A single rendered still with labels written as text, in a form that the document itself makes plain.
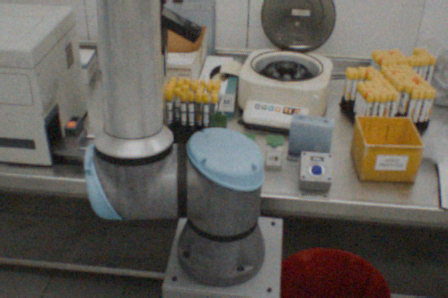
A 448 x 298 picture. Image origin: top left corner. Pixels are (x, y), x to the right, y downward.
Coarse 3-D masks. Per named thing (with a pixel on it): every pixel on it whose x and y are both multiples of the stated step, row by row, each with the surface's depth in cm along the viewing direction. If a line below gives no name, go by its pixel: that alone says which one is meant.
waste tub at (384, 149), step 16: (368, 128) 134; (384, 128) 134; (400, 128) 133; (352, 144) 135; (368, 144) 136; (384, 144) 136; (400, 144) 136; (416, 144) 126; (368, 160) 124; (384, 160) 123; (400, 160) 123; (416, 160) 123; (368, 176) 126; (384, 176) 126; (400, 176) 126; (416, 176) 125
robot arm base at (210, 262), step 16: (192, 224) 88; (256, 224) 89; (192, 240) 89; (208, 240) 87; (224, 240) 86; (240, 240) 87; (256, 240) 90; (192, 256) 89; (208, 256) 88; (224, 256) 87; (240, 256) 89; (256, 256) 90; (192, 272) 90; (208, 272) 88; (224, 272) 88; (240, 272) 89; (256, 272) 92
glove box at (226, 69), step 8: (208, 56) 167; (208, 64) 163; (216, 64) 163; (224, 64) 158; (232, 64) 158; (240, 64) 162; (208, 72) 158; (216, 72) 163; (224, 72) 163; (232, 72) 155; (224, 80) 158; (232, 80) 154; (224, 88) 150; (232, 88) 150; (224, 96) 147; (232, 96) 147; (224, 104) 149; (232, 104) 149; (224, 112) 150; (232, 112) 150
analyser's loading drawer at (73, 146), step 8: (48, 136) 134; (56, 136) 134; (80, 136) 128; (88, 136) 132; (56, 144) 131; (64, 144) 131; (72, 144) 131; (80, 144) 128; (88, 144) 131; (56, 152) 128; (64, 152) 128; (72, 152) 128; (80, 152) 128
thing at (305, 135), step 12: (300, 120) 130; (312, 120) 130; (324, 120) 130; (300, 132) 131; (312, 132) 130; (324, 132) 129; (288, 144) 133; (300, 144) 132; (312, 144) 132; (324, 144) 131; (288, 156) 133; (300, 156) 133
